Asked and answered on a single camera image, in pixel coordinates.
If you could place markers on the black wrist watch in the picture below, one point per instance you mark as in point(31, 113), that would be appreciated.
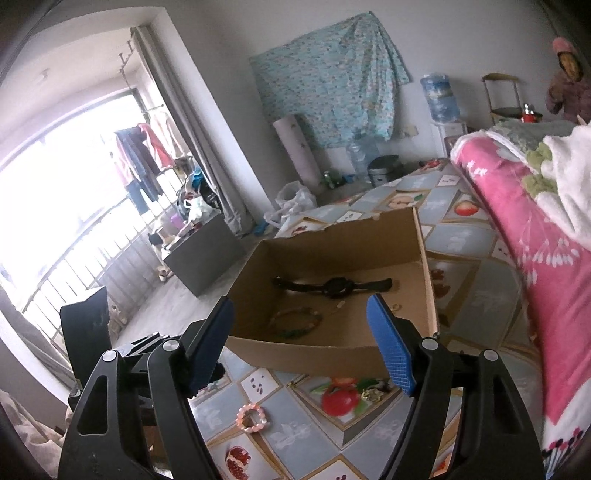
point(337, 287)

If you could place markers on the pink floral blanket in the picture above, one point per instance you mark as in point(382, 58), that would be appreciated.
point(531, 240)

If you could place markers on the silver trash can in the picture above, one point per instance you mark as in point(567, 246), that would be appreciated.
point(383, 170)

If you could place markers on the clear plastic water jug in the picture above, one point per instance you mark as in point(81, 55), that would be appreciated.
point(361, 157)

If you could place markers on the balcony metal railing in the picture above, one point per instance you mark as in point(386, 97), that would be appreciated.
point(69, 272)

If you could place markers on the white fluffy towel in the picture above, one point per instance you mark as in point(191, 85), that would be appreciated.
point(572, 184)

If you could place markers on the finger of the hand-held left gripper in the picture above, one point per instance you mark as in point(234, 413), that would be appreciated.
point(138, 345)
point(214, 373)

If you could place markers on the green drink can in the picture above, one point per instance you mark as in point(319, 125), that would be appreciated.
point(328, 179)

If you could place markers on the blue water dispenser bottle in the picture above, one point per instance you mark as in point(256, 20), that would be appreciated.
point(439, 97)

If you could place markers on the fruit print tablecloth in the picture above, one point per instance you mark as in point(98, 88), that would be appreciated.
point(295, 438)

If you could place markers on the grey cabinet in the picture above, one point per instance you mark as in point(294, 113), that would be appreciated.
point(203, 258)

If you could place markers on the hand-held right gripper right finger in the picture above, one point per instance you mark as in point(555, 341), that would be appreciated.
point(392, 350)

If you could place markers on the white shoes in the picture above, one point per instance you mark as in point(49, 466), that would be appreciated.
point(115, 318)

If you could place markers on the white plastic bag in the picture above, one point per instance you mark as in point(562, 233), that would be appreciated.
point(291, 198)

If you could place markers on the blue floral wall cloth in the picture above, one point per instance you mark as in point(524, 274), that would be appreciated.
point(332, 83)

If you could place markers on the pile of bags and clothes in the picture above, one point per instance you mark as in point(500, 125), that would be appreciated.
point(194, 207)

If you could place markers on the grey quilted blanket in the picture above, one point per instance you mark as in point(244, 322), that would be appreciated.
point(521, 134)

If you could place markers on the row of hanging clothes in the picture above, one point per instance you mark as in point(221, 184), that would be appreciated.
point(138, 157)

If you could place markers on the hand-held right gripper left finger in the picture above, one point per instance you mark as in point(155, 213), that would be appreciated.
point(210, 350)

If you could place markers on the green fluffy blanket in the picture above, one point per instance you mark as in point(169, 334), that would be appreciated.
point(540, 173)

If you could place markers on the beige slippers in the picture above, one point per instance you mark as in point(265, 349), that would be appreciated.
point(165, 274)

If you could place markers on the white water dispenser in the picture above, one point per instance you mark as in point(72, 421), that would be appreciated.
point(448, 138)

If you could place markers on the brown cardboard box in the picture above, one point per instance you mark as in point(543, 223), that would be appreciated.
point(300, 355)

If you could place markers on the grey curtain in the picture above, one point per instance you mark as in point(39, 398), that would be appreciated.
point(194, 129)

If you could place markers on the metal frame chair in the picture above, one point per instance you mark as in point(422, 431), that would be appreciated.
point(503, 110)

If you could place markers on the white roll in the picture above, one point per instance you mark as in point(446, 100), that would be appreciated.
point(295, 147)

